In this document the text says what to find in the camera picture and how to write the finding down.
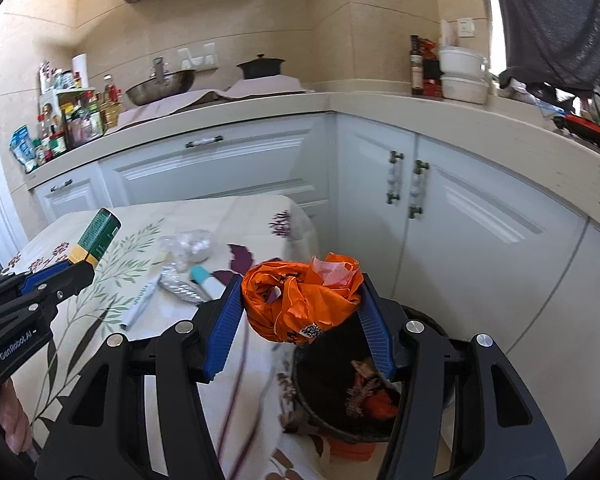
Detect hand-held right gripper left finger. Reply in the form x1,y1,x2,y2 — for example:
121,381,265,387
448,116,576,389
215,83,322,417
35,272,244,480

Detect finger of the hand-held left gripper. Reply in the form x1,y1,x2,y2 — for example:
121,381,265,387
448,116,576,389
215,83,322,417
0,261,97,333
0,259,76,298

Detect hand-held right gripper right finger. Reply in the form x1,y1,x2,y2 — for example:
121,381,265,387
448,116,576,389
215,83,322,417
357,272,568,480

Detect green yellow can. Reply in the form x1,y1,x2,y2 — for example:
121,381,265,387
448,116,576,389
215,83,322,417
67,207,122,268

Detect teal white tube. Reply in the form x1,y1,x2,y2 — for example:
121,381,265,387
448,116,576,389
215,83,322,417
190,266,231,303

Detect silver foil wrapper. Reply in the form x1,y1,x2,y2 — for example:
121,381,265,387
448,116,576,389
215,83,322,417
160,265,213,303

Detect orange plastic bag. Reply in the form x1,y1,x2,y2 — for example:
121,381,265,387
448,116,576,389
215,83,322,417
241,252,365,345

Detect red checkered ribbon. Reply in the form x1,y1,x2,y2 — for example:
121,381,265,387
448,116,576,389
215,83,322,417
345,360,388,418

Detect grey marker pen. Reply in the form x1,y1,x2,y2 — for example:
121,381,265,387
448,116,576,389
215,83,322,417
120,282,158,331

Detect black trash bin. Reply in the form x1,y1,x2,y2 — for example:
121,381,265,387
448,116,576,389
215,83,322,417
291,302,453,443

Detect clear plastic wrapper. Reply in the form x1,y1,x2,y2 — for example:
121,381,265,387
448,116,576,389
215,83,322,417
160,230,213,271

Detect person's left hand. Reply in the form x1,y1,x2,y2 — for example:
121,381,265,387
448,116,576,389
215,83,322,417
0,377,33,453

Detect floral tablecloth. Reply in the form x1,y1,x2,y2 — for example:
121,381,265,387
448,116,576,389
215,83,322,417
0,194,331,480

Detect orange flat box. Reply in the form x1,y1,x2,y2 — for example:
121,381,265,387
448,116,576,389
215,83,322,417
325,435,381,461

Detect blue snack bag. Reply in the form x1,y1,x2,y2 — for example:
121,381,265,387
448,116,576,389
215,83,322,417
10,127,36,173

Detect white kitchen cabinet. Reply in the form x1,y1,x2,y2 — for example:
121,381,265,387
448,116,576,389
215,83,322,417
27,110,600,480

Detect cluster of condiment bottles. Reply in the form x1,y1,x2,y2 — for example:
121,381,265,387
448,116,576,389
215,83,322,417
35,60,126,166

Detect steel wok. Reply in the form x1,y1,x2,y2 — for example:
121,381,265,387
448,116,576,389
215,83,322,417
125,57,197,107

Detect white paper towel roll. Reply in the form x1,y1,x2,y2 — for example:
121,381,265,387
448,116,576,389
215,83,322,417
71,54,88,91

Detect pink stove cloth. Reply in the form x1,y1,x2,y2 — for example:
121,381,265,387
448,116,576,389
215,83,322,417
115,75,316,128

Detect red food packages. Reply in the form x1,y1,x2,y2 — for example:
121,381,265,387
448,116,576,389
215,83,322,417
422,40,442,97

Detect dark glass oil bottle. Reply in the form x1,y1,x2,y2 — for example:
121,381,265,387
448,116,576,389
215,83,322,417
410,35,425,96

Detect black cooking pot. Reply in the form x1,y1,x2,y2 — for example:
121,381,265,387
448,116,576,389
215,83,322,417
236,54,287,80

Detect red power strip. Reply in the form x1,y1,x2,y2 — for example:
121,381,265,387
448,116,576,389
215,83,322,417
555,114,600,143

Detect dark grey curtain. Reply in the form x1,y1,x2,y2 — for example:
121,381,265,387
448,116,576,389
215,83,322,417
487,0,600,96

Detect white cabinet door handle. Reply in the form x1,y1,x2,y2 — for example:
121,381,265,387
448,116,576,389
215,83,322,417
407,160,429,220
386,151,405,206

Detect white wall rack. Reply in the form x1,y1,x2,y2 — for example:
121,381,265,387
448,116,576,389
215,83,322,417
176,44,218,70

